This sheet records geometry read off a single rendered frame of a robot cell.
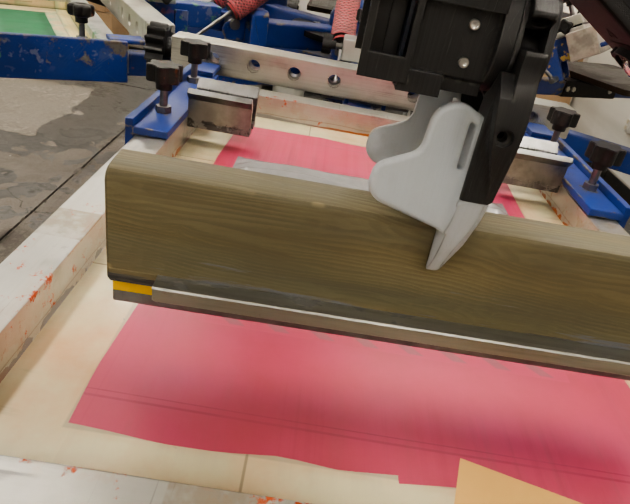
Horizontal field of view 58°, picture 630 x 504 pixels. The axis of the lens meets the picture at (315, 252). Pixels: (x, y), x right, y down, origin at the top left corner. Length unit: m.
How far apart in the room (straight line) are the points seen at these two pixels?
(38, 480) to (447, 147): 0.25
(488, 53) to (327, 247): 0.13
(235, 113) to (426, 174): 0.51
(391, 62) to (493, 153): 0.06
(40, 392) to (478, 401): 0.30
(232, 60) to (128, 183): 0.70
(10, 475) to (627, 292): 0.34
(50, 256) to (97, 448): 0.16
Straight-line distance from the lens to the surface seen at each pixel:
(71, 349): 0.43
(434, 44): 0.27
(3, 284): 0.44
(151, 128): 0.70
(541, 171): 0.82
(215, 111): 0.77
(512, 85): 0.27
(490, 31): 0.27
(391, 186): 0.29
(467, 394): 0.45
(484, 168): 0.28
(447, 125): 0.28
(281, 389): 0.41
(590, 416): 0.49
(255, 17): 1.38
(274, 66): 0.99
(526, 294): 0.35
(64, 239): 0.49
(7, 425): 0.39
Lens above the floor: 1.23
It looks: 30 degrees down
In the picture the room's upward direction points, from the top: 11 degrees clockwise
